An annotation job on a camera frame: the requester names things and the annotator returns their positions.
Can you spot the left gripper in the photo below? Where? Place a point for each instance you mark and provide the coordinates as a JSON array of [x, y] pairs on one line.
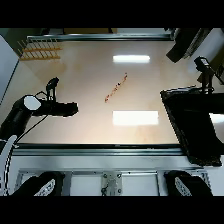
[[66, 109]]

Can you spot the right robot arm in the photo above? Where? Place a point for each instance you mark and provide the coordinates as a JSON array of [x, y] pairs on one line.
[[191, 185]]

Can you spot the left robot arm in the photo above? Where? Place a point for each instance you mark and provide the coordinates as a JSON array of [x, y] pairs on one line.
[[16, 116]]

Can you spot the yellow wooden rack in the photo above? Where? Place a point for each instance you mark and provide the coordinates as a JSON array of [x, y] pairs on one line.
[[40, 49]]

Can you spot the brown patterned garment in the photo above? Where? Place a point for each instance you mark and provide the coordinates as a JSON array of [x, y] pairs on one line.
[[204, 162]]

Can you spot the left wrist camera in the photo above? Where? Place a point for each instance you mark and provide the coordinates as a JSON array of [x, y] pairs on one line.
[[52, 85]]

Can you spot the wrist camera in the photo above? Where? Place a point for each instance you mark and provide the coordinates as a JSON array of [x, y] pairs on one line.
[[52, 85], [204, 65]]

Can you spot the silver frame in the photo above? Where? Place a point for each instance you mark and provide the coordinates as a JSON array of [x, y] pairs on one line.
[[100, 151]]

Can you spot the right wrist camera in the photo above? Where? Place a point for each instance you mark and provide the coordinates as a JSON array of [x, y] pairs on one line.
[[204, 65]]

